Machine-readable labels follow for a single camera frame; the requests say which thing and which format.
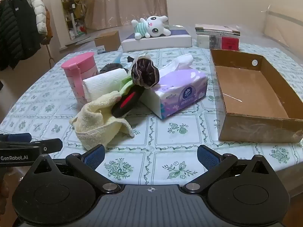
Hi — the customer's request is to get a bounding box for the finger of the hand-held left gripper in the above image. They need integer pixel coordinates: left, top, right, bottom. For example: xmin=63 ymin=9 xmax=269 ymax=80
xmin=0 ymin=138 xmax=63 ymax=154
xmin=0 ymin=133 xmax=32 ymax=143

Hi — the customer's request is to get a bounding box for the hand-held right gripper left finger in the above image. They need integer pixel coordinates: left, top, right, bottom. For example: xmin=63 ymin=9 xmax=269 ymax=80
xmin=27 ymin=144 xmax=123 ymax=193

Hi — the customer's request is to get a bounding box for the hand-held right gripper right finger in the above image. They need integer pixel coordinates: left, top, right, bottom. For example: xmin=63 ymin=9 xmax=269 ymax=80
xmin=183 ymin=144 xmax=276 ymax=193

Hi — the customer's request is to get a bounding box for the pale yellow towel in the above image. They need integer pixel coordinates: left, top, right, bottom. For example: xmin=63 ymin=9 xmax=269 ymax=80
xmin=69 ymin=91 xmax=135 ymax=150

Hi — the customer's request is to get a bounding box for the white paper towel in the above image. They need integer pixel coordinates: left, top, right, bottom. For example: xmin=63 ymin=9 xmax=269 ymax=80
xmin=82 ymin=68 xmax=129 ymax=102

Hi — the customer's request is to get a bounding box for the light green cloth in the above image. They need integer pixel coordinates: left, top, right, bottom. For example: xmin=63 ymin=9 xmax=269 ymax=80
xmin=118 ymin=78 xmax=136 ymax=96

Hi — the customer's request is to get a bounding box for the black cloth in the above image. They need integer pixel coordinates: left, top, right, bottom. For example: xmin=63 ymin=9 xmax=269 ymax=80
xmin=99 ymin=63 xmax=123 ymax=74

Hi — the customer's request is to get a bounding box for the dark brown ruffled cloth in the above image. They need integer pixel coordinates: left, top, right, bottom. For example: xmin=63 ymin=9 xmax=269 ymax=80
xmin=129 ymin=56 xmax=161 ymax=88

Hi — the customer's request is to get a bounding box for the floral printed tablecloth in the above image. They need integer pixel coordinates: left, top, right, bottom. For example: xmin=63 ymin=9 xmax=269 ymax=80
xmin=0 ymin=46 xmax=303 ymax=187

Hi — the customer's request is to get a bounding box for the thin white stick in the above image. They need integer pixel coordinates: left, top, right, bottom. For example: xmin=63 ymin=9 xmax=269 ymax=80
xmin=223 ymin=93 xmax=243 ymax=103

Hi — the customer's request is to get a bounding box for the purple tissue pack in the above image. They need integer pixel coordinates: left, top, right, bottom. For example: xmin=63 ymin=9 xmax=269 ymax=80
xmin=141 ymin=54 xmax=208 ymax=120

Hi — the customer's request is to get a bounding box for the pink lidded cup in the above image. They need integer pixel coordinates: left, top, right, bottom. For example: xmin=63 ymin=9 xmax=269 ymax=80
xmin=61 ymin=52 xmax=99 ymax=104

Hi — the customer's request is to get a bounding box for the metal clothes rack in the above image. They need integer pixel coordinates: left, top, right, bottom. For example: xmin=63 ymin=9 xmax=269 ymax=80
xmin=0 ymin=0 xmax=57 ymax=68

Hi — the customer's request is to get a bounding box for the black puffer jacket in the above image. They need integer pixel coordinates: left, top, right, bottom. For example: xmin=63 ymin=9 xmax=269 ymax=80
xmin=0 ymin=0 xmax=42 ymax=71

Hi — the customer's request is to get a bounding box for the small closed cardboard box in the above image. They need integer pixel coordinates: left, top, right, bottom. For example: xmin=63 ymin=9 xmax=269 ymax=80
xmin=94 ymin=30 xmax=122 ymax=54

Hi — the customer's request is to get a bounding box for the stack of books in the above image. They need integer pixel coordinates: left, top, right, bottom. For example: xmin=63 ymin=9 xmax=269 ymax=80
xmin=194 ymin=24 xmax=241 ymax=51

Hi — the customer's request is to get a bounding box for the flat white and blue box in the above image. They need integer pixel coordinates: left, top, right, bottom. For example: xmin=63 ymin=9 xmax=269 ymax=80
xmin=121 ymin=28 xmax=193 ymax=52

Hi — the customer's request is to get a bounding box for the plastic covered mattress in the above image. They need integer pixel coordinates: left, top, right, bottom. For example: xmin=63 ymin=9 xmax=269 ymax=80
xmin=57 ymin=22 xmax=303 ymax=59

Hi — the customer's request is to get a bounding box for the white puffer jacket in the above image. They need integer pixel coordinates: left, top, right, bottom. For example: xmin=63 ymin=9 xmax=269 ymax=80
xmin=25 ymin=0 xmax=48 ymax=35

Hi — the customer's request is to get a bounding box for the wooden bookshelf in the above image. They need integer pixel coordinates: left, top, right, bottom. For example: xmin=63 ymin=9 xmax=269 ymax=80
xmin=58 ymin=0 xmax=89 ymax=40

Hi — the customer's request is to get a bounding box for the white bunny plush toy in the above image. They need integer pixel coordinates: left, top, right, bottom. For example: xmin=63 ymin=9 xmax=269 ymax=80
xmin=131 ymin=15 xmax=171 ymax=39

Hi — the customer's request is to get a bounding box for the yellow covered standing fan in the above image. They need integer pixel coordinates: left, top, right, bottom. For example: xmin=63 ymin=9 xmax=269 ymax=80
xmin=74 ymin=0 xmax=95 ymax=29

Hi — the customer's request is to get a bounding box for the plastic wrapped wooden headboard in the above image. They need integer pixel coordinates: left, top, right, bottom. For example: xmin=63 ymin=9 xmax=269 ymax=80
xmin=260 ymin=5 xmax=303 ymax=64

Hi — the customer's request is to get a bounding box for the beige patterned curtain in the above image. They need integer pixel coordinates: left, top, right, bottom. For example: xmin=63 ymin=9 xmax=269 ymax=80
xmin=84 ymin=0 xmax=168 ymax=30

